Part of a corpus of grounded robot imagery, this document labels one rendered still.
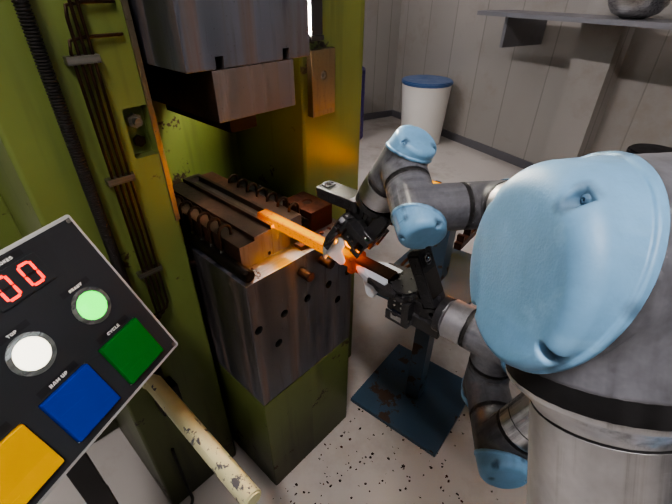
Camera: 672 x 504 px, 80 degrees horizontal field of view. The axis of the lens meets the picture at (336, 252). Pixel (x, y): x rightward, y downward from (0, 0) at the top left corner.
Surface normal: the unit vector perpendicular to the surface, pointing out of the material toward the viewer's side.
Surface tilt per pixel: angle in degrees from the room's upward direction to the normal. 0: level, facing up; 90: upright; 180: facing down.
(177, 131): 90
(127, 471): 0
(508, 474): 90
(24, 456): 60
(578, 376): 77
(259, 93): 90
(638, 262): 55
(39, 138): 90
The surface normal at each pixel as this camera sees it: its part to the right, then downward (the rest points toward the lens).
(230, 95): 0.73, 0.38
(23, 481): 0.83, -0.26
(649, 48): -0.87, 0.27
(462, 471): 0.00, -0.83
